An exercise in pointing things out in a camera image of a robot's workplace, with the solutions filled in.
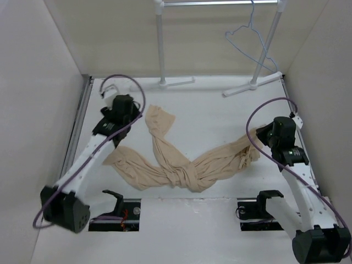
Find beige trousers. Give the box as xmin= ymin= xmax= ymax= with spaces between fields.
xmin=103 ymin=105 xmax=262 ymax=193

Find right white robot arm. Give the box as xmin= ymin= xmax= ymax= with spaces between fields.
xmin=255 ymin=117 xmax=351 ymax=263

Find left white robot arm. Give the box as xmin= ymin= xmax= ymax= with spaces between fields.
xmin=40 ymin=94 xmax=146 ymax=233

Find white clothes rack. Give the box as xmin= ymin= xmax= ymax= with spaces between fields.
xmin=147 ymin=0 xmax=288 ymax=97

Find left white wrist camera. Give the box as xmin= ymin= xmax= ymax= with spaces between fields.
xmin=102 ymin=84 xmax=120 ymax=109

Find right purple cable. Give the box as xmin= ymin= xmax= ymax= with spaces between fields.
xmin=245 ymin=97 xmax=348 ymax=229

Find purple cable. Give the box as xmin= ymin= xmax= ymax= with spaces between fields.
xmin=245 ymin=97 xmax=348 ymax=229
xmin=32 ymin=73 xmax=146 ymax=229

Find blue wire hanger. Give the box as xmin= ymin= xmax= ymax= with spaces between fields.
xmin=224 ymin=1 xmax=278 ymax=73

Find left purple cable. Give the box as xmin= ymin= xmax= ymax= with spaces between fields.
xmin=32 ymin=73 xmax=146 ymax=229

